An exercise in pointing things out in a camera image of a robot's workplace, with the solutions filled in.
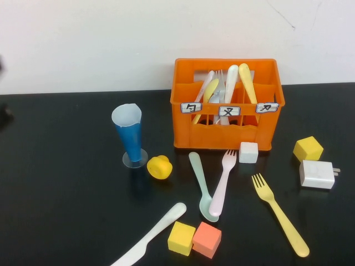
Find white plastic knife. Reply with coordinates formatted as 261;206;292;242
110;202;187;266

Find orange plastic cutlery crate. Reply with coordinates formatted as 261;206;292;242
170;58;286;152

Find white label with spoon character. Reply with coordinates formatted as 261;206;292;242
181;102;203;114

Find yellow toy wheel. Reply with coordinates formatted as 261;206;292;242
146;155;174;180

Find mint green plastic spoon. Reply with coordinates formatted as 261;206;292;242
188;151;220;223

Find blue cone cup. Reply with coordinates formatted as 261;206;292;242
111;103;149;169

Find white label with fork character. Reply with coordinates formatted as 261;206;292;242
219;105;241;117

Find yellow plastic spoon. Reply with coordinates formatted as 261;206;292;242
191;78;220;125

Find pale pink plastic spoon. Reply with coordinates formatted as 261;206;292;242
194;70;216;103

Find white plastic fork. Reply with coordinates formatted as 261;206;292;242
208;69;226;124

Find pink plastic fork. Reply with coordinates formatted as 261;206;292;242
208;149;238;217

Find white foam cube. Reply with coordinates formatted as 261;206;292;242
239;141;259;164

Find cream plastic knife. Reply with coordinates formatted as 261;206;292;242
220;64;240;125

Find yellow plastic knife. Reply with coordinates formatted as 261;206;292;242
238;63;258;105

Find white label with knife character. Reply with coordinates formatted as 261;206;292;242
256;102;279;114

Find yellow foam cube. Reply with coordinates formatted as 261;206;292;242
168;221;196;257
293;136;324;163

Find orange foam cube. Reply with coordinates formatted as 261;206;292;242
192;221;222;259

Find yellow plastic fork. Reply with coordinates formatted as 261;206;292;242
251;173;310;258

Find white power adapter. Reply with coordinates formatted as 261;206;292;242
299;160;341;190

